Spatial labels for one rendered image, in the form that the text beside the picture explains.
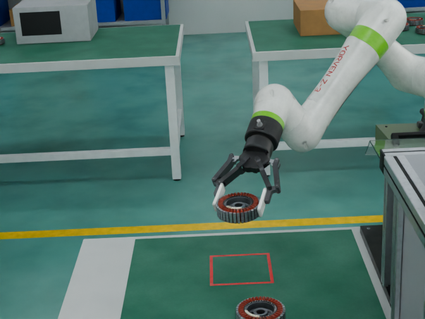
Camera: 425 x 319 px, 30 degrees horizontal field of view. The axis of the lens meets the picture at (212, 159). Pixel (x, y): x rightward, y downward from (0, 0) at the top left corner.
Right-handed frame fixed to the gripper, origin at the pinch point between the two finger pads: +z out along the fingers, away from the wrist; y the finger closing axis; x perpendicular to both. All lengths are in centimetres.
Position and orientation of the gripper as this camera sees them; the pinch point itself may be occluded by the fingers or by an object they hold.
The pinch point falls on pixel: (238, 204)
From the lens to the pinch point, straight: 197.6
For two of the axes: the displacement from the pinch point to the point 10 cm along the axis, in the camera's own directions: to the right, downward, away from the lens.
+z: -3.0, 7.7, -5.6
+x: 2.3, 6.3, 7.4
